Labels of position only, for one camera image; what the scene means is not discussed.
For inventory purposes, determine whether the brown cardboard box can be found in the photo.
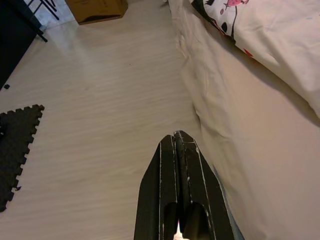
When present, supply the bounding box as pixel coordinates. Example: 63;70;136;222
65;0;129;26

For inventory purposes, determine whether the black foam puzzle mat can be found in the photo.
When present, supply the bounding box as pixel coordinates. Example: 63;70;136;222
0;104;46;214

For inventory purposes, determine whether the black metal-legged table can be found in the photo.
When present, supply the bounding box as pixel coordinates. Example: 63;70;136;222
0;0;60;89

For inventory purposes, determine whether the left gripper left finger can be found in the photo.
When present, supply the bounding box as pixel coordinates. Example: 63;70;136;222
133;135;180;240

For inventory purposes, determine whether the beige sheeted mattress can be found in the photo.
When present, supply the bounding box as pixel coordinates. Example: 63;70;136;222
163;0;320;240

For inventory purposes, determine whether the cream cartoon print blanket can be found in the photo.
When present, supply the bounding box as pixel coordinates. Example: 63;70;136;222
191;0;320;119

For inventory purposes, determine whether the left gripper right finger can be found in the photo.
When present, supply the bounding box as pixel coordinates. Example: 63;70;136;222
174;130;237;240

